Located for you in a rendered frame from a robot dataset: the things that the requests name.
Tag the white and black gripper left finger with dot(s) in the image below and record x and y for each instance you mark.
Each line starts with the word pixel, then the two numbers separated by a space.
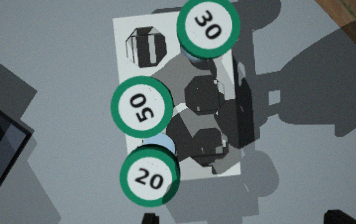
pixel 150 218

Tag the grey table surface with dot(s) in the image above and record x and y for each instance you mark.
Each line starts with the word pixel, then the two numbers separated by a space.
pixel 295 88

